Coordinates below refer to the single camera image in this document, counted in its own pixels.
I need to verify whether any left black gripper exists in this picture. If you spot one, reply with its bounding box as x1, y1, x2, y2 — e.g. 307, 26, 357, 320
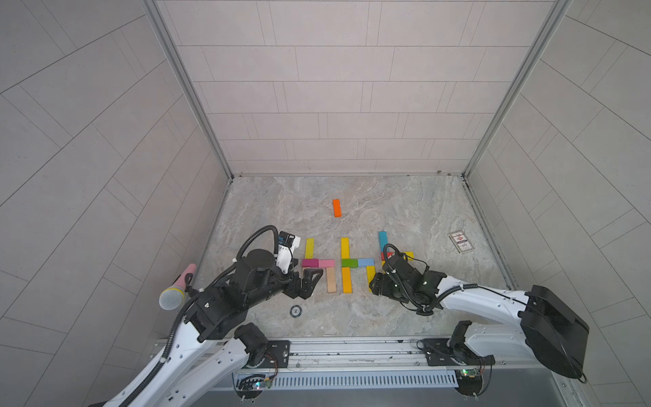
244, 256, 325, 306

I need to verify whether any magenta block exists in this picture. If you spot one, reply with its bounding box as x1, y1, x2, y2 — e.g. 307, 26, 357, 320
302, 259, 320, 268

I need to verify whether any yellow block short vertical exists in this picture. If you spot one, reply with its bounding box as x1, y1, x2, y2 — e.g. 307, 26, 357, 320
366, 266, 376, 292

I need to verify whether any pink block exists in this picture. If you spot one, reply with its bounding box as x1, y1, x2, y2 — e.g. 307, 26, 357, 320
319, 259, 336, 269

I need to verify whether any tan wooden block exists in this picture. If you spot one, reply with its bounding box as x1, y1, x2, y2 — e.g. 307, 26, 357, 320
325, 267, 337, 293

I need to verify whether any light blue block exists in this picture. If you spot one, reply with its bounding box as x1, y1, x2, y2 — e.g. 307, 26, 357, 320
357, 258, 375, 268

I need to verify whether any teal block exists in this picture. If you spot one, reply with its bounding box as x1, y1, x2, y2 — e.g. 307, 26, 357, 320
378, 231, 388, 252

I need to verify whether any orange block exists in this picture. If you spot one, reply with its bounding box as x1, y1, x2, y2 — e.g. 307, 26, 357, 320
342, 267, 353, 293
332, 199, 342, 218

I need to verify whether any green block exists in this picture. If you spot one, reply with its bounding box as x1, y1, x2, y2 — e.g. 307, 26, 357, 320
341, 259, 359, 269

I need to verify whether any orange block top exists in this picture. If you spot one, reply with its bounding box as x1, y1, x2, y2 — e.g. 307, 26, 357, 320
332, 199, 342, 218

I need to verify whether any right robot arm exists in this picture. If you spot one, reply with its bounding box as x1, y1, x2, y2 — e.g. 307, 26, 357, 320
369, 256, 590, 380

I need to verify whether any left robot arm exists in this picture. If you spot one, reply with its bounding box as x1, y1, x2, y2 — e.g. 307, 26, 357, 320
105, 225, 324, 406

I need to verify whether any small printed card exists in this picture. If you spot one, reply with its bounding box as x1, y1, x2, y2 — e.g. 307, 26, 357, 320
449, 231, 475, 254

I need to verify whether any left circuit board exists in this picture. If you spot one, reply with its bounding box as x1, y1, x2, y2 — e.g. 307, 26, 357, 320
235, 374, 273, 400

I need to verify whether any circuit board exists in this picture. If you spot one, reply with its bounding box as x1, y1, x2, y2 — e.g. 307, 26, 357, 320
235, 374, 273, 400
454, 368, 484, 397

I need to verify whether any pink microphone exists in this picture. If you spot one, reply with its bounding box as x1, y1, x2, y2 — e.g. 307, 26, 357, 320
159, 264, 198, 311

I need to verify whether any right circuit board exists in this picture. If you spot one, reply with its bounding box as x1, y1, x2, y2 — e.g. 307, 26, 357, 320
454, 368, 484, 397

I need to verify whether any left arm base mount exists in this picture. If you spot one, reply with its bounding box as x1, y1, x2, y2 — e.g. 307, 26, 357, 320
247, 340, 291, 369

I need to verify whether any aluminium rail frame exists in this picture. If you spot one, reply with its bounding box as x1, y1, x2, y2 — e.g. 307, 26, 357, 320
139, 332, 568, 376

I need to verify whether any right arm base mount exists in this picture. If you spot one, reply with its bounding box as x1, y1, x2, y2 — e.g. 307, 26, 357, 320
416, 338, 496, 367

